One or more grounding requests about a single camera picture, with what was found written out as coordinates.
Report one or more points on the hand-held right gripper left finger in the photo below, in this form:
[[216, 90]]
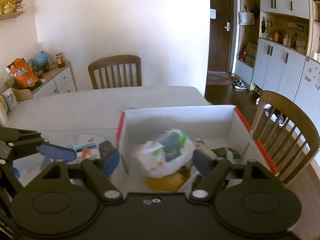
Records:
[[112, 161]]

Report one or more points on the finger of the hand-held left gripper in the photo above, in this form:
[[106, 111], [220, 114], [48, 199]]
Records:
[[60, 153]]

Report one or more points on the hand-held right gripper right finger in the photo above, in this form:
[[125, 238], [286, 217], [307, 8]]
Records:
[[202, 161]]

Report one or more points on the dark snack packet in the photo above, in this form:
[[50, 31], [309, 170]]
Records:
[[220, 152]]

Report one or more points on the white blue food pouch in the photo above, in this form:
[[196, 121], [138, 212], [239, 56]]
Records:
[[86, 151]]

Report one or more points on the teal stick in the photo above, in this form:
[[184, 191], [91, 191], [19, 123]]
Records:
[[230, 155]]

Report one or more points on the white plastic snack bag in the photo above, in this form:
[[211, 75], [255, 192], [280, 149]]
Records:
[[165, 155]]

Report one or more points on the yellow squishy toy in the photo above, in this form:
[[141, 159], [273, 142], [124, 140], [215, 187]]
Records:
[[165, 181]]

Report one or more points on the red cardboard box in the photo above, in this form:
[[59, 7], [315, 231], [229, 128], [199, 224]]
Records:
[[175, 118]]

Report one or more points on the white marble desktop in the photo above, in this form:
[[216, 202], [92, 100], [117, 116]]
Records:
[[75, 110]]

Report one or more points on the person's left hand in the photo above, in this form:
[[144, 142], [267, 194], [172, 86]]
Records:
[[15, 173]]

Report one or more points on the small wooden holder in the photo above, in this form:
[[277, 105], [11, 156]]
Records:
[[23, 94]]

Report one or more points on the white printed mug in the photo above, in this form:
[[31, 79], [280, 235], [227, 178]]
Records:
[[10, 100]]

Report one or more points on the white sideboard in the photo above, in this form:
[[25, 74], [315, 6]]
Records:
[[60, 80]]

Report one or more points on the red doormat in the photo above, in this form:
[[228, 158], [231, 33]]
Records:
[[218, 78]]

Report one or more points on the white slippers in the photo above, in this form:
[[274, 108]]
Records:
[[266, 105]]

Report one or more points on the dark sneakers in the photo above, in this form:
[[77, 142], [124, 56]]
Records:
[[240, 84]]

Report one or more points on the orange snack bag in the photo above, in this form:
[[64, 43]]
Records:
[[22, 73]]

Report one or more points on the red-lidded jar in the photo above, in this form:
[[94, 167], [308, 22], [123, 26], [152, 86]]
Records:
[[60, 60]]

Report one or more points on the blue globe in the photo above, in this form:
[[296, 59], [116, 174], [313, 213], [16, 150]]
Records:
[[40, 58]]

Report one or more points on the brown wooden chair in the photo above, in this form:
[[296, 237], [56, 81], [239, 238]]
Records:
[[115, 62], [295, 120]]

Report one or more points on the brown cardboard carton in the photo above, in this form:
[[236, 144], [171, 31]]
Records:
[[251, 53]]

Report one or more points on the brown door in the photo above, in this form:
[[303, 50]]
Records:
[[217, 42]]

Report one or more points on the silver door lock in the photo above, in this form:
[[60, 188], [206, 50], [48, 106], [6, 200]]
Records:
[[227, 24]]

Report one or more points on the grey tote bag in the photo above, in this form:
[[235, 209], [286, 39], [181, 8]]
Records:
[[246, 16]]

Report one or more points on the yellow ornament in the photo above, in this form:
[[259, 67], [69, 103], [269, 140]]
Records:
[[8, 1]]

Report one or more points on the white cabinet wall unit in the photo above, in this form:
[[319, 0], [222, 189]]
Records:
[[277, 67]]

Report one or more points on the wooden wall shelf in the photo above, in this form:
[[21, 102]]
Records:
[[11, 15]]

